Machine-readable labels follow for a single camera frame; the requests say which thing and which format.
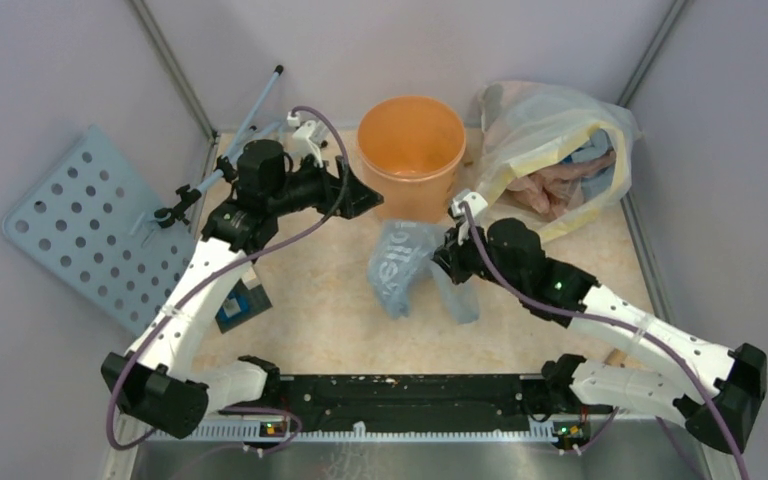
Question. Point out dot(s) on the light blue tripod stand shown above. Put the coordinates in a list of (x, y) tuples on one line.
[(225, 159)]

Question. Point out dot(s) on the white toothed cable strip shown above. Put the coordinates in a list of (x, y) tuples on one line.
[(248, 431)]

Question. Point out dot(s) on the large translucent white trash bag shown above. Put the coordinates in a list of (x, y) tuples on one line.
[(527, 126)]

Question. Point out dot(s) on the cork piece front right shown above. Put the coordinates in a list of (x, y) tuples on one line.
[(616, 358)]

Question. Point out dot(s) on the pink plastic bags inside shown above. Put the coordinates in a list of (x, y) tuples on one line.
[(553, 191)]

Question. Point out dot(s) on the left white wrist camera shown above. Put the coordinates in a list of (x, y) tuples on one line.
[(307, 138)]

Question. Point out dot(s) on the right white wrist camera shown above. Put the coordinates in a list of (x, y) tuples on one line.
[(467, 200)]

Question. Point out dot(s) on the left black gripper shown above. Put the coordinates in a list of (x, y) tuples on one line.
[(345, 195)]

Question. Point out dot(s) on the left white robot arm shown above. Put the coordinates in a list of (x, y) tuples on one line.
[(154, 382)]

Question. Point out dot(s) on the light blue plastic trash bag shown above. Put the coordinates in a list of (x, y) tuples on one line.
[(402, 257)]

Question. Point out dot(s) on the light blue perforated board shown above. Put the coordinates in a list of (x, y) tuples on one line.
[(90, 223)]

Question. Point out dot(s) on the orange plastic trash bin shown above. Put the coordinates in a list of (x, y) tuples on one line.
[(411, 148)]

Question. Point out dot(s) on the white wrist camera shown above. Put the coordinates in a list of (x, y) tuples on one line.
[(467, 200), (307, 138)]

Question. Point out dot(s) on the blue block holder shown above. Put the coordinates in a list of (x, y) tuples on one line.
[(240, 305)]

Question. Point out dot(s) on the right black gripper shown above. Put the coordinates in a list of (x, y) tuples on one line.
[(449, 256)]

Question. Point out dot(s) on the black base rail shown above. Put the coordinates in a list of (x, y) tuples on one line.
[(430, 403)]

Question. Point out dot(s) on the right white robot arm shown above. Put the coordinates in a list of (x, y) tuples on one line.
[(713, 391)]

